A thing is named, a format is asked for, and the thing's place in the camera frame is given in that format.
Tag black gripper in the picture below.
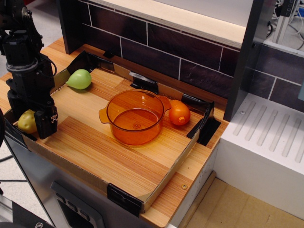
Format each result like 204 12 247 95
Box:
6 54 58 139

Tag yellow toy potato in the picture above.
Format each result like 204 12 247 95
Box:
17 109 37 134

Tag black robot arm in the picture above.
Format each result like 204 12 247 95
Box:
0 0 58 139

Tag orange transparent plastic pot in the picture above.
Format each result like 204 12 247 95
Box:
99 90 171 146

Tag cardboard fence with black tape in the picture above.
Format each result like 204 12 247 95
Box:
4 50 222 218

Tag green toy pear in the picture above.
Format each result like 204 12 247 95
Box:
66 69 92 90

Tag grey toy oven front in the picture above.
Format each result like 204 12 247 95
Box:
5 136 149 228

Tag orange toy fruit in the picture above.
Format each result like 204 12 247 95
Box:
169 100 190 125

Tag white toy sink drainboard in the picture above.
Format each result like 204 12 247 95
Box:
214 94 304 219

